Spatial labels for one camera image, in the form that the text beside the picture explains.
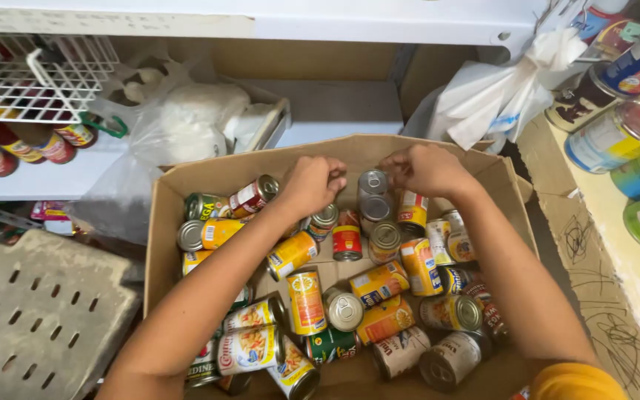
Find person's left hand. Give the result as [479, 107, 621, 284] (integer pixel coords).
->
[278, 156, 349, 221]

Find person's right hand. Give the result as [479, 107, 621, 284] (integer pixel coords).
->
[378, 143, 479, 201]

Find bunch of white plastic bags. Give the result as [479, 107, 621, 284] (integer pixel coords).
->
[403, 27, 590, 154]

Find pile of tin cans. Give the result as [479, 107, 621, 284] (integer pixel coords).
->
[177, 169, 512, 400]

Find clear plastic bag white contents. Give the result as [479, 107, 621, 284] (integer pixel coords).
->
[67, 56, 293, 245]

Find white metal shelf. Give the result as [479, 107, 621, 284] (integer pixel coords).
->
[0, 0, 554, 202]

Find large open cardboard box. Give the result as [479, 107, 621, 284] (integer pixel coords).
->
[143, 133, 540, 400]

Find yellow sleeve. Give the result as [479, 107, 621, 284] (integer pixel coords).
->
[528, 362, 629, 400]

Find pink snack packets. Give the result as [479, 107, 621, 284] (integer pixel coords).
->
[30, 201, 76, 237]

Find grey perforated plastic stool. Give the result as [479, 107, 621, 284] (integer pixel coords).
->
[0, 229, 144, 400]

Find green plastic handle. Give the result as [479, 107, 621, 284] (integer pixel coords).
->
[79, 113, 129, 139]

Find white wire rack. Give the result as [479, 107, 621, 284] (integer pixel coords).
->
[0, 33, 121, 126]

